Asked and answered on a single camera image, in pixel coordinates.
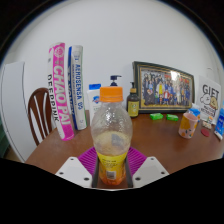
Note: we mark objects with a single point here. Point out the framed group picture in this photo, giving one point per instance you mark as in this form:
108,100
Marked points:
165,87

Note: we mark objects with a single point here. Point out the flat round red coaster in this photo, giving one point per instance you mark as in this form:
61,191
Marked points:
205,132

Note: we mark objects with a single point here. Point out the white printed paper bag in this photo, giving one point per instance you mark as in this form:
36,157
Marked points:
208,96

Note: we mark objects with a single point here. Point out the dark blue pump bottle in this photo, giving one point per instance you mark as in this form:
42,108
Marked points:
114,80

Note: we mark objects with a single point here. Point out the small flat snack packet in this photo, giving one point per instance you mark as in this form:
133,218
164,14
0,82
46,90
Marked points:
207,125

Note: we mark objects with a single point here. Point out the white shampoo bottle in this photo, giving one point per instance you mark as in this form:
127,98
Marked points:
93,100

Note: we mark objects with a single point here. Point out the orange juice bottle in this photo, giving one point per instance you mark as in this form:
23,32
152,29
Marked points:
111,133

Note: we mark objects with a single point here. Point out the blue detergent bottle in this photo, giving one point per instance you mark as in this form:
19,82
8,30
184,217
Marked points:
220,125

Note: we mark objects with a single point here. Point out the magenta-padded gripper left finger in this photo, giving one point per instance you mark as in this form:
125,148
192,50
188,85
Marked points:
75,168

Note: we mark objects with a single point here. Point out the brown pump bottle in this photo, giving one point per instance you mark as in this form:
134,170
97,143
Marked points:
133,105

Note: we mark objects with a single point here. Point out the pink shuttlecock tube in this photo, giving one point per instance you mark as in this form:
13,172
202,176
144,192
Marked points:
61,93

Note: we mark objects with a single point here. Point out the pink mug with yellow spots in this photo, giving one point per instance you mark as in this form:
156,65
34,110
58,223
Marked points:
187,126

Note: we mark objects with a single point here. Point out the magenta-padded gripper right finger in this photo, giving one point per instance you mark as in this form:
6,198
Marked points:
148,168

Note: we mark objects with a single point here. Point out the wooden chair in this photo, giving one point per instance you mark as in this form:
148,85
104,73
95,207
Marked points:
33,113

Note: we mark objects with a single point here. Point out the white shuttlecock tube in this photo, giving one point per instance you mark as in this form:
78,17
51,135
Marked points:
78,86

